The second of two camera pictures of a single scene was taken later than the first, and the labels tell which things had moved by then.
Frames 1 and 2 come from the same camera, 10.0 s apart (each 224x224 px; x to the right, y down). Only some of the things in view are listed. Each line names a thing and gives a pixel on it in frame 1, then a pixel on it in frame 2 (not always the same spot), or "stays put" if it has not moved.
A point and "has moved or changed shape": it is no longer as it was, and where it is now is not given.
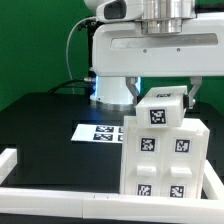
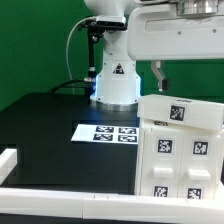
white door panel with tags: x=181 y=163 -> x=199 y=165
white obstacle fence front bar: x=41 y=202 stays put
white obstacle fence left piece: x=8 y=161 stays put
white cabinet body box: x=163 y=161 has moved or changed shape
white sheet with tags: x=98 y=133 stays put
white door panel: x=143 y=159 -> x=162 y=171
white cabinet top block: x=161 y=107 has moved or changed shape
